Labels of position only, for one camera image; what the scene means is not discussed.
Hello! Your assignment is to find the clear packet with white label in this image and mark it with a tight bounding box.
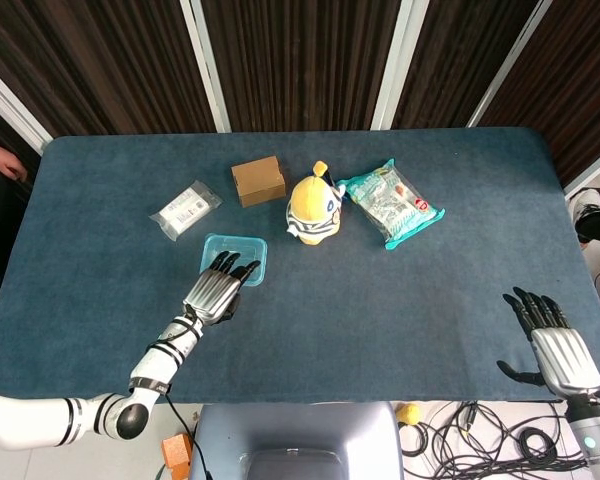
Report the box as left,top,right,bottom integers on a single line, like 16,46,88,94
148,180,224,243

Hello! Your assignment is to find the grey robot torso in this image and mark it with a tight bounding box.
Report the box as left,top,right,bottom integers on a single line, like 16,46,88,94
188,402,406,480

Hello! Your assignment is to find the yellow ball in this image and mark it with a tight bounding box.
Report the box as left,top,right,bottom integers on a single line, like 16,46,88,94
395,402,424,427

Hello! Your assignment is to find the white sneaker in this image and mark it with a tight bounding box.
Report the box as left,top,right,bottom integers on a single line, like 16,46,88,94
569,189,600,229

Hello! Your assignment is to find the white screen frame post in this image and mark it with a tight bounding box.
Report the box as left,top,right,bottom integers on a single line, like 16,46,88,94
563,158,600,199
467,0,554,129
179,0,232,134
0,54,55,154
371,0,417,131

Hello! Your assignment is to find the black floor cable bundle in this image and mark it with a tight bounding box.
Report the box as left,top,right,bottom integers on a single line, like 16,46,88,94
399,399,599,480

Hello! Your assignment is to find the bystander bare forearm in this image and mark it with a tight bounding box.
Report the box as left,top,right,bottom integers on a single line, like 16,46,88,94
0,132,30,182

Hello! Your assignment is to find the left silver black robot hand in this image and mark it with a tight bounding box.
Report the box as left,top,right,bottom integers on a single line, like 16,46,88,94
182,251,263,328

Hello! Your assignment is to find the teal container lid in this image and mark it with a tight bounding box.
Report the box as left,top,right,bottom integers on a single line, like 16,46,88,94
200,233,270,290

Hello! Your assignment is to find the teal snack bag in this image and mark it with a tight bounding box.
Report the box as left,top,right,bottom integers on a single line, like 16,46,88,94
335,158,447,251

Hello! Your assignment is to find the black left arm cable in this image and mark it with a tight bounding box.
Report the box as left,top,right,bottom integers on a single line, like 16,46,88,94
163,395,212,480

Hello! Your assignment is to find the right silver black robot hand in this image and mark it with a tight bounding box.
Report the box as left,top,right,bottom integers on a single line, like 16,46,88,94
496,286,600,401

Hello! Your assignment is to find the blue table cloth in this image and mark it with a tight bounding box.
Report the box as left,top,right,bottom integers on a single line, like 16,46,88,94
0,126,600,405

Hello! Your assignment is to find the brown cardboard box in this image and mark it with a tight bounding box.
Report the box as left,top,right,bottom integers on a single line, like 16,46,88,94
230,155,288,208

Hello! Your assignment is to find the orange block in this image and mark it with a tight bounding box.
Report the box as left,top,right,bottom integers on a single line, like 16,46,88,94
160,432,195,475

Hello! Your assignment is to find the yellow plush toy striped shirt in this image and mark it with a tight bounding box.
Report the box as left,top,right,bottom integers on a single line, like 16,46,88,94
285,160,348,246

